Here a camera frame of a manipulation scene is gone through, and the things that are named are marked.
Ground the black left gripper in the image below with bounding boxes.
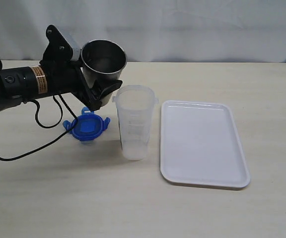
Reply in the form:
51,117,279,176
40,25,123,111

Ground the stainless steel cup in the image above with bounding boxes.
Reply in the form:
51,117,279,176
80,39,127,106

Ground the blue plastic lid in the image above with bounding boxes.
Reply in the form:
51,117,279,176
63,107,111,144

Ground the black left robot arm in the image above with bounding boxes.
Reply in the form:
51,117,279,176
0,25,127,112

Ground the clear plastic tall container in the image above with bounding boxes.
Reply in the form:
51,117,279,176
112,85,158,160

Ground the white rectangular plastic tray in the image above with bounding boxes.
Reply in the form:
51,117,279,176
160,100,251,189

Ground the white backdrop curtain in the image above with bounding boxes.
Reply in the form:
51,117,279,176
0,0,286,62

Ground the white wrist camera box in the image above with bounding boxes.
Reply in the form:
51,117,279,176
59,27,81,61

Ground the black cable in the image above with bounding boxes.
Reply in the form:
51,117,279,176
0,48,80,162

